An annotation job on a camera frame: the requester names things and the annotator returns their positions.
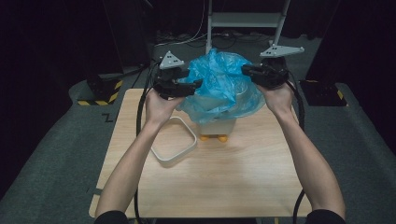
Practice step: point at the person's black sleeve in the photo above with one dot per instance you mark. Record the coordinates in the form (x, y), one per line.
(325, 217)
(112, 217)

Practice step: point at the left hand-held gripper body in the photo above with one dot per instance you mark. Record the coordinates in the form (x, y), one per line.
(168, 82)

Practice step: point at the white metal stand frame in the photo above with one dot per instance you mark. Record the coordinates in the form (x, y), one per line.
(246, 20)

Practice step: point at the person's black right sleeve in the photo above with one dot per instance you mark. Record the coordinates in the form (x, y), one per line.
(325, 217)

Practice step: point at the person's right hand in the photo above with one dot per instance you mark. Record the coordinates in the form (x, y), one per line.
(278, 99)

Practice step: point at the person's black left sleeve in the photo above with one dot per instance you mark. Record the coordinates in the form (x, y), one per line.
(112, 217)

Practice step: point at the grey tape piece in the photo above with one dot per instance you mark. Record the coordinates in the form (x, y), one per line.
(97, 191)

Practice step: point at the black base with yellow stripes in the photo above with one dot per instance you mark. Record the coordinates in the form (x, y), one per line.
(102, 93)

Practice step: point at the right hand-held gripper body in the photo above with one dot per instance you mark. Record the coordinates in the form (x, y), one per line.
(275, 73)

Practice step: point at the person's left hand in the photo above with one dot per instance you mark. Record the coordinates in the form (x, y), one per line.
(158, 107)

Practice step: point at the black base with yellow mark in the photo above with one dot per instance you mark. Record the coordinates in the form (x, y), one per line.
(323, 93)

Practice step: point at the cream trash bin with face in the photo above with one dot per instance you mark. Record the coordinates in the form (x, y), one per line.
(218, 127)

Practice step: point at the blue plastic bag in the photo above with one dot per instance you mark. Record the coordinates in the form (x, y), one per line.
(218, 84)

